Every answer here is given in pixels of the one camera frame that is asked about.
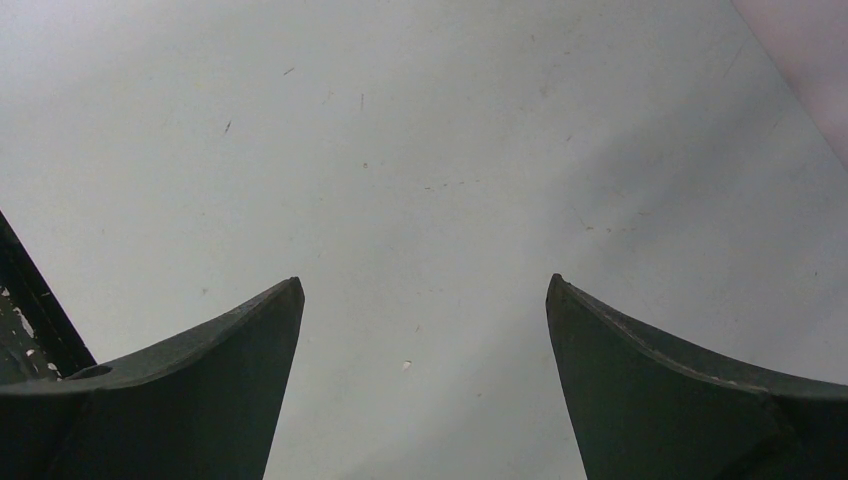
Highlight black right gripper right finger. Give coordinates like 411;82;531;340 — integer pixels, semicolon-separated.
545;275;847;479

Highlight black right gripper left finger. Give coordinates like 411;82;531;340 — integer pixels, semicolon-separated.
1;277;305;479

